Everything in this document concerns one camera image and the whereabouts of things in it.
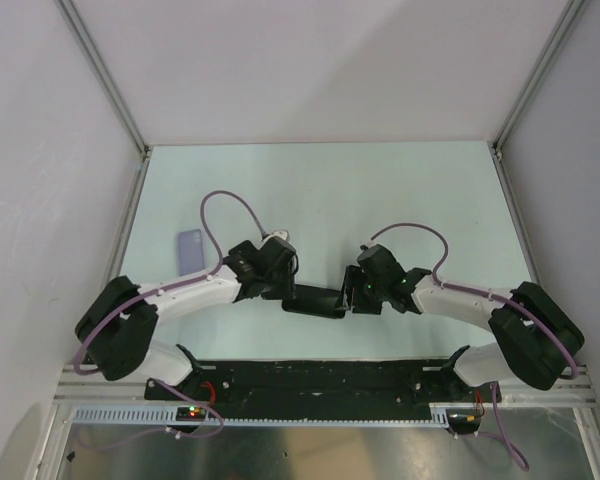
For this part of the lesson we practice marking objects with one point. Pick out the aluminium frame post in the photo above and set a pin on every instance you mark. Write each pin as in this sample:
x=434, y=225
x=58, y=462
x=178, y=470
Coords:
x=101, y=71
x=561, y=32

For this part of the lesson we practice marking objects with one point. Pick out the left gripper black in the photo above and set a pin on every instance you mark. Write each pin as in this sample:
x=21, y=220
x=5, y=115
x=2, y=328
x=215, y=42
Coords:
x=287, y=289

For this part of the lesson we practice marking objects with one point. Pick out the right aluminium frame post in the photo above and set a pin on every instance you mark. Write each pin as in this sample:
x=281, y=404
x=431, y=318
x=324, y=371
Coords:
x=561, y=32

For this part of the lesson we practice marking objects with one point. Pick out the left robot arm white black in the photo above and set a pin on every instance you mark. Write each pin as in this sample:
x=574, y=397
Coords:
x=118, y=330

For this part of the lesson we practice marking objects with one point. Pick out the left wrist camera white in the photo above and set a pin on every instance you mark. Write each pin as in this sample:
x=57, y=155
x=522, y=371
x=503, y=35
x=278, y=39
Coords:
x=279, y=234

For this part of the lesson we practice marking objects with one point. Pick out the lilac phone case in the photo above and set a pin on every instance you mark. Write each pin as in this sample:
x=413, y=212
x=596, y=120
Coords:
x=190, y=252

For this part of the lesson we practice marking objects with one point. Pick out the left aluminium frame post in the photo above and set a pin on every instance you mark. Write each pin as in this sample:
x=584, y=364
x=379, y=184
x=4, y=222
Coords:
x=101, y=71

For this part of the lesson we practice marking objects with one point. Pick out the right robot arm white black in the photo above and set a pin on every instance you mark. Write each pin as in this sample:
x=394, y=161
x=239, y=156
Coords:
x=535, y=341

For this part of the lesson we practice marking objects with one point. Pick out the black phone case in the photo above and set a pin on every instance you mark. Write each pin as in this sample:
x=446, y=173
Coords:
x=315, y=301

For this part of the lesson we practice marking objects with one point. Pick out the right controller board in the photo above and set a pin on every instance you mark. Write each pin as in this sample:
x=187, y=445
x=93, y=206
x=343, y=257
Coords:
x=463, y=422

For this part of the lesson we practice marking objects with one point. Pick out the white slotted cable duct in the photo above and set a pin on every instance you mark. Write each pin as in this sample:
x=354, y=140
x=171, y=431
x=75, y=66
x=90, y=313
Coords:
x=169, y=415

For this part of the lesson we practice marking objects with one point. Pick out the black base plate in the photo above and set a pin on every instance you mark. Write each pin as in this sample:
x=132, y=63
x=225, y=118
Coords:
x=333, y=390

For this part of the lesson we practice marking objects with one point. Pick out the controller board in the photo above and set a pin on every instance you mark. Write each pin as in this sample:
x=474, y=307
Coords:
x=463, y=422
x=190, y=413

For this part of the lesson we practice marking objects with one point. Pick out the left controller board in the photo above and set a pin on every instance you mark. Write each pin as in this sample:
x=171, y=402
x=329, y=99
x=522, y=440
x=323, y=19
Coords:
x=190, y=413

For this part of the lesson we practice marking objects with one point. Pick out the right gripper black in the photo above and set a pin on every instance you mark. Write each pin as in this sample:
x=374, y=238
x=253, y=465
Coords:
x=354, y=277

